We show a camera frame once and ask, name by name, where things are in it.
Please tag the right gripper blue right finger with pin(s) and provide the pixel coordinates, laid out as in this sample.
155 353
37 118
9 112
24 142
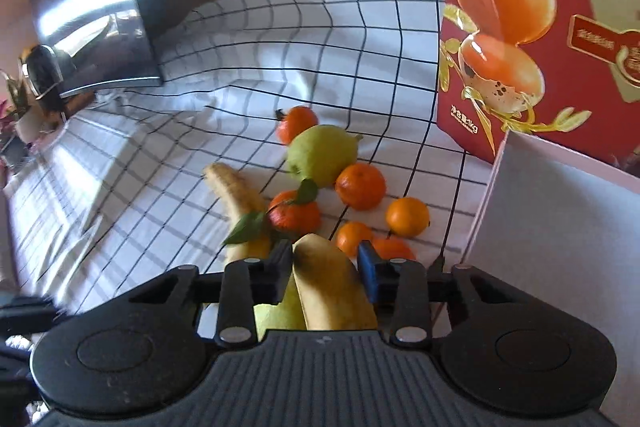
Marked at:
397 289

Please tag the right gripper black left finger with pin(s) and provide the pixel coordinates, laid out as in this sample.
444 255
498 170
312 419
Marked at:
247 283

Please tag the yellow-green pear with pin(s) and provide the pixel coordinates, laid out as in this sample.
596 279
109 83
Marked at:
288 314

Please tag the spotted yellow banana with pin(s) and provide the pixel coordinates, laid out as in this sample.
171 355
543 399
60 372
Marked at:
239 198

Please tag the mandarin with green leaf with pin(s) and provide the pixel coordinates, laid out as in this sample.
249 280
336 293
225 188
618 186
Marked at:
291 214

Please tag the mandarin beside pink box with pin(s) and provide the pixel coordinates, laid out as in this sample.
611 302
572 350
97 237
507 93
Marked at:
389 248

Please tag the small round orange mandarin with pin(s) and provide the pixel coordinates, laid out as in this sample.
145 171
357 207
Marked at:
408 217

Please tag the large orange mandarin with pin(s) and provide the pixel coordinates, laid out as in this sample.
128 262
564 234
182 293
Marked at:
361 186

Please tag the green apple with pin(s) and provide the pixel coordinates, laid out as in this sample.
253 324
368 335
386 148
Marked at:
321 153

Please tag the far mandarin with stem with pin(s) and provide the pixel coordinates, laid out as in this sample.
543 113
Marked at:
293 122

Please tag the pink cardboard box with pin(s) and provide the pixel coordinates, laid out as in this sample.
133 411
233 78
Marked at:
564 227

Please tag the white black grid tablecloth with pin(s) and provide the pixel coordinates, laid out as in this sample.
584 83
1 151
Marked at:
118 195

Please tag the red egg gift box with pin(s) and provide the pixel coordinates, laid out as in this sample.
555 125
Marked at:
566 71

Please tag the potted plant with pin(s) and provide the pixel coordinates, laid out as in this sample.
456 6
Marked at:
17 117

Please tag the black flat television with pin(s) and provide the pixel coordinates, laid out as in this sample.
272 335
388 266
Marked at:
96 44

